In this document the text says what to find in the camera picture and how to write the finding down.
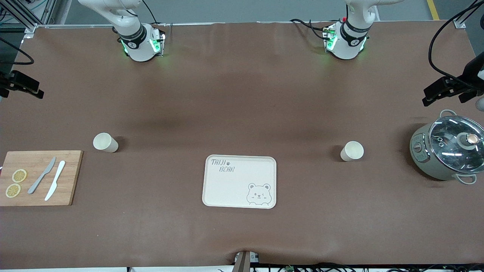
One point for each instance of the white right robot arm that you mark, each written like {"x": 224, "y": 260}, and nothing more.
{"x": 136, "y": 41}

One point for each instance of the aluminium corner bracket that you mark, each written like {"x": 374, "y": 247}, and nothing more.
{"x": 460, "y": 22}

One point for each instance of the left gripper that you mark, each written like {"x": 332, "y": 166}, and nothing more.
{"x": 470, "y": 76}

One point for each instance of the grey plastic knife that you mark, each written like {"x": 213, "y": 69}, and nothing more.
{"x": 39, "y": 179}

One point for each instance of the aluminium frame profile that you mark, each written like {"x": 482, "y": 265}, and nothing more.
{"x": 22, "y": 17}

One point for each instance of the glass pot lid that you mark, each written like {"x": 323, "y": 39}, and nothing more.
{"x": 453, "y": 145}

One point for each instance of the bamboo cutting board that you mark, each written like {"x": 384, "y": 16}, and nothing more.
{"x": 41, "y": 189}

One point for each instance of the grey-green electric cooking pot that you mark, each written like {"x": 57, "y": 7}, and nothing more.
{"x": 427, "y": 158}

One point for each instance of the white plastic knife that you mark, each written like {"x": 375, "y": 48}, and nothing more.
{"x": 55, "y": 183}

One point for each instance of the cream tray with bear print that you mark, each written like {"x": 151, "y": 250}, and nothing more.
{"x": 239, "y": 181}

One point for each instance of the lemon slice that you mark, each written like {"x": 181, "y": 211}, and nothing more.
{"x": 19, "y": 175}
{"x": 13, "y": 190}

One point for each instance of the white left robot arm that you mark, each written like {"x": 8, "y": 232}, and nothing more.
{"x": 346, "y": 41}

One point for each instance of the brown table cover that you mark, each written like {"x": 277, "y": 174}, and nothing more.
{"x": 242, "y": 94}

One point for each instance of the white plastic cup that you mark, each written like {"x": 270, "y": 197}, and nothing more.
{"x": 351, "y": 152}
{"x": 106, "y": 143}

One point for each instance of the grey table edge mount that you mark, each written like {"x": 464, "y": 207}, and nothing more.
{"x": 244, "y": 260}

